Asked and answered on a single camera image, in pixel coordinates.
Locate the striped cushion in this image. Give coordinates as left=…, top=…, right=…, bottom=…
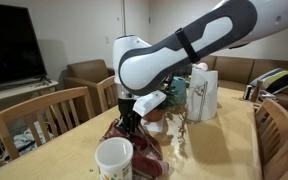
left=250, top=68, right=288, bottom=94

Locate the white plastic container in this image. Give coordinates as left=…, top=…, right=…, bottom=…
left=95, top=137, right=133, bottom=180

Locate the brown sofa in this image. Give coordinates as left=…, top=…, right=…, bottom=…
left=200, top=55, right=288, bottom=111

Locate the potted green plant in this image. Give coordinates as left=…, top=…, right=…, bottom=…
left=143, top=84, right=187, bottom=156

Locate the black flat-screen television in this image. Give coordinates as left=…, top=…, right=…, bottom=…
left=0, top=4, right=47, bottom=84

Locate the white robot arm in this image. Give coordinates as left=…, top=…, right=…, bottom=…
left=113, top=0, right=288, bottom=135

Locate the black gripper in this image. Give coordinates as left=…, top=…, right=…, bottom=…
left=115, top=99, right=141, bottom=135

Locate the white paper under plant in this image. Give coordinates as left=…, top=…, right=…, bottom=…
left=141, top=119, right=163, bottom=132

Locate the brown armchair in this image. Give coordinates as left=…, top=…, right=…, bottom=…
left=64, top=59, right=115, bottom=115

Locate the red patterned towel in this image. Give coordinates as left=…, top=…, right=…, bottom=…
left=100, top=119, right=170, bottom=180

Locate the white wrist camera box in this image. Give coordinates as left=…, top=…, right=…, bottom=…
left=133, top=90, right=166, bottom=116

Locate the wooden chair by armchair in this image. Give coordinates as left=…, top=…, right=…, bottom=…
left=97, top=76, right=118, bottom=111

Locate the white tv stand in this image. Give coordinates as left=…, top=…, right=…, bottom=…
left=0, top=80, right=58, bottom=100

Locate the wooden chair near front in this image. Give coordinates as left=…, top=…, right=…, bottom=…
left=255, top=99, right=288, bottom=180

